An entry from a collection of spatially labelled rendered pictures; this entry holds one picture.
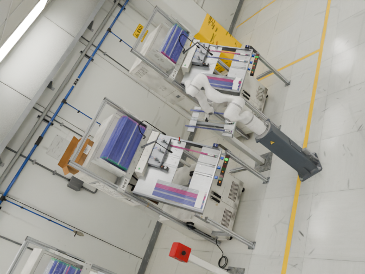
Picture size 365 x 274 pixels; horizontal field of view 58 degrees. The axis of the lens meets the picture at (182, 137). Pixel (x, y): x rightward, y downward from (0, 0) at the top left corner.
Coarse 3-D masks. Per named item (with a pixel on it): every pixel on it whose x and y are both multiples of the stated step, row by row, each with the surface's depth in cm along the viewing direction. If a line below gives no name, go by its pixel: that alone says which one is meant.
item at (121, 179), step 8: (104, 104) 327; (96, 112) 323; (128, 112) 333; (96, 120) 318; (88, 128) 311; (80, 144) 304; (72, 160) 297; (96, 160) 307; (104, 160) 306; (104, 168) 318; (112, 168) 310; (128, 168) 319; (240, 168) 363; (120, 176) 323; (120, 184) 313; (216, 232) 335; (248, 248) 332
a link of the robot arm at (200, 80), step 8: (192, 80) 286; (200, 80) 282; (208, 80) 284; (200, 88) 286; (208, 88) 282; (208, 96) 283; (216, 96) 281; (224, 96) 282; (232, 96) 281; (240, 104) 280
